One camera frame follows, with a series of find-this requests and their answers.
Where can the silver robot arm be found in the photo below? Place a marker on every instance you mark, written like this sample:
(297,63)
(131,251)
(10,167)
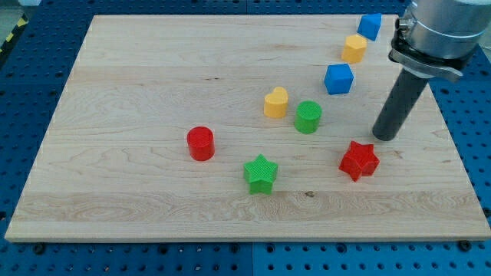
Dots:
(436,38)

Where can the blue cube block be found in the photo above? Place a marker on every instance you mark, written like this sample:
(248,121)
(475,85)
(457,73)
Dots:
(338,79)

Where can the green star block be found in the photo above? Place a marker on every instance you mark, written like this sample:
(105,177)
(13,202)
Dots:
(260,174)

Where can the red cylinder block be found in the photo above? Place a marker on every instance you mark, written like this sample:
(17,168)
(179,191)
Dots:
(200,142)

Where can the yellow heart block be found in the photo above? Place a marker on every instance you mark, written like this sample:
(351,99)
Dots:
(276,103)

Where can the green cylinder block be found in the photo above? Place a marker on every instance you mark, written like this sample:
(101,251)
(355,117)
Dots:
(307,117)

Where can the light wooden board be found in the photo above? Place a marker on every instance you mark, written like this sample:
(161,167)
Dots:
(114,165)

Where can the red star block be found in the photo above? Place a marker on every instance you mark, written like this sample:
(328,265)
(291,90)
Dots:
(359,160)

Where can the yellow hexagon block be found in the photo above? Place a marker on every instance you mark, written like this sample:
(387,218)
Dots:
(354,49)

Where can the blue triangular prism block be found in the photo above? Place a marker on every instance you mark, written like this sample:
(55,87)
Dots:
(369,26)

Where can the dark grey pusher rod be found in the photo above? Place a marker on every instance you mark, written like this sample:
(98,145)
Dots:
(401,100)

